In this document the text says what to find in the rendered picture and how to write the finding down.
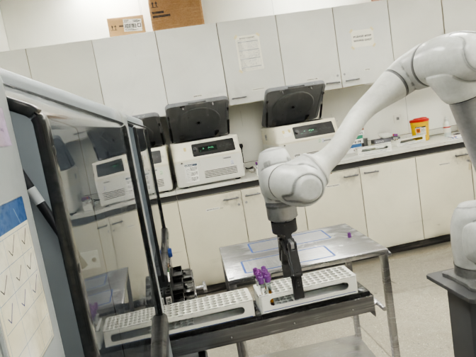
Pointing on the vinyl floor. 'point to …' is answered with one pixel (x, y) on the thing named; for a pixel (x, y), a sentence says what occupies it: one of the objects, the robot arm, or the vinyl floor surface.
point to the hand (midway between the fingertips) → (293, 284)
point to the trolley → (330, 252)
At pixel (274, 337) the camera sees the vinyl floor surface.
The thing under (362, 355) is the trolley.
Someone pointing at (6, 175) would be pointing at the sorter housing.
